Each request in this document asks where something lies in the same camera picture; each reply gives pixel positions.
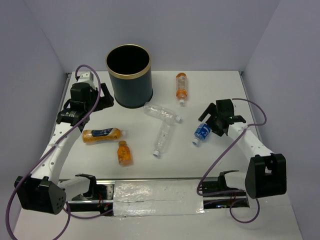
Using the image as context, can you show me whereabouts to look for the large orange milk tea bottle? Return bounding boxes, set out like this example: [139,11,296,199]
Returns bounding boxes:
[82,127,127,144]

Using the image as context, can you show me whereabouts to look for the orange bottle with white label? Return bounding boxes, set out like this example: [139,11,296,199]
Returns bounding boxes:
[175,72,188,106]

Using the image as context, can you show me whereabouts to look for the blue label water bottle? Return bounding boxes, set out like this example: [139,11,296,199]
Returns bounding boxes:
[192,123,211,146]

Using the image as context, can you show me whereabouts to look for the small orange juice bottle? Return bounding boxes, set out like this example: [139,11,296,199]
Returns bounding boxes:
[117,140,133,167]

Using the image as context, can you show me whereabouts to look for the silver foil tape patch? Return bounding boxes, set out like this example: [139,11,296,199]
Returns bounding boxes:
[113,179,205,217]

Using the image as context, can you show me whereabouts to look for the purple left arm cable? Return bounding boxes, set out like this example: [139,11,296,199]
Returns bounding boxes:
[4,64,114,240]

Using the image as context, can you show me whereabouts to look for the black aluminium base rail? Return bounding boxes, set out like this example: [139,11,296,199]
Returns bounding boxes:
[69,176,249,216]

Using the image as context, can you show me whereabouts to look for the clear crushed bottle upper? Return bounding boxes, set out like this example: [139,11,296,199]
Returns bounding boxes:
[143,102,181,125]

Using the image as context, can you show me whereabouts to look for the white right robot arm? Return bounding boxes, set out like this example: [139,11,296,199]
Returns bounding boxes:
[198,99,287,199]

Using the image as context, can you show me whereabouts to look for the clear bottle blue cap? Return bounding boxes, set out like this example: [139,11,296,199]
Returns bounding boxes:
[152,121,176,158]

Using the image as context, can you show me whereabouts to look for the dark bin with gold rim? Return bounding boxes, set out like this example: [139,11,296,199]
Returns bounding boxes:
[105,44,153,109]

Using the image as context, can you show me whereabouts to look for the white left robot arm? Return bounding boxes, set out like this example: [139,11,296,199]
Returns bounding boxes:
[14,82,114,215]

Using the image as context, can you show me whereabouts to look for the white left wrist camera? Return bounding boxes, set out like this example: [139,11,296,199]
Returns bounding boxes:
[76,71,94,84]

